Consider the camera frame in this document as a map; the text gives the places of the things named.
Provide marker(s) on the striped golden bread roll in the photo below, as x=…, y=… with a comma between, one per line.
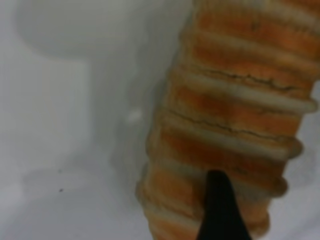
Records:
x=225, y=112

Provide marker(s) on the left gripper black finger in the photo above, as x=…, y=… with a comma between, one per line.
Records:
x=220, y=212

